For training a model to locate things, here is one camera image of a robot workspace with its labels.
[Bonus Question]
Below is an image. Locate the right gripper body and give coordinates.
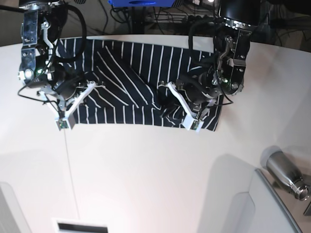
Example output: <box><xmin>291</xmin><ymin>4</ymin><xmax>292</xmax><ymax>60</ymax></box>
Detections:
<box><xmin>47</xmin><ymin>72</ymin><xmax>84</xmax><ymax>105</ymax></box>

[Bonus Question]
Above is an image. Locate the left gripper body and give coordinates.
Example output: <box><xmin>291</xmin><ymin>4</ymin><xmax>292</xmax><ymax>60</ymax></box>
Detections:
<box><xmin>180</xmin><ymin>72</ymin><xmax>219</xmax><ymax>109</ymax></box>

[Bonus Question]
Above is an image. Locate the navy white striped t-shirt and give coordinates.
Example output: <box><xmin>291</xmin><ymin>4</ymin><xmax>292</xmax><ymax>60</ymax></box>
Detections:
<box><xmin>52</xmin><ymin>37</ymin><xmax>225</xmax><ymax>133</ymax></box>

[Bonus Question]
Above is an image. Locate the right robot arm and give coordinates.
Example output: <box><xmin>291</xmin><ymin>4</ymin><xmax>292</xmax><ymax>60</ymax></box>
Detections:
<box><xmin>18</xmin><ymin>0</ymin><xmax>87</xmax><ymax>103</ymax></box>

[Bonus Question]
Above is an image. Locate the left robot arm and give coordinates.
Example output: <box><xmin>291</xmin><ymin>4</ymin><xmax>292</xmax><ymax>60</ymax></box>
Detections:
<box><xmin>159</xmin><ymin>0</ymin><xmax>261</xmax><ymax>119</ymax></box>

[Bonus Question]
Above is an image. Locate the white power strip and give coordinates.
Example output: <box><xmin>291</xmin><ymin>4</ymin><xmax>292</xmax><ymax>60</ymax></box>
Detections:
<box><xmin>145</xmin><ymin>12</ymin><xmax>188</xmax><ymax>23</ymax></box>

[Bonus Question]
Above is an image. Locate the blue box with oval hole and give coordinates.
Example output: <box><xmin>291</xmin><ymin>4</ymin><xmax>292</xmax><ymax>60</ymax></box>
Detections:
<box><xmin>108</xmin><ymin>0</ymin><xmax>175</xmax><ymax>7</ymax></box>

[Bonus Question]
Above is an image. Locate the stainless steel water bottle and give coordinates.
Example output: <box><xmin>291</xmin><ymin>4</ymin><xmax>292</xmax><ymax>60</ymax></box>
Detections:
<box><xmin>266</xmin><ymin>151</ymin><xmax>311</xmax><ymax>200</ymax></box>

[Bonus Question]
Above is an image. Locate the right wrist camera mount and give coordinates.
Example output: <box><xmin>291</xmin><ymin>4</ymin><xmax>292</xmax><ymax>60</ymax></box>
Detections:
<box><xmin>37</xmin><ymin>81</ymin><xmax>104</xmax><ymax>131</ymax></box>

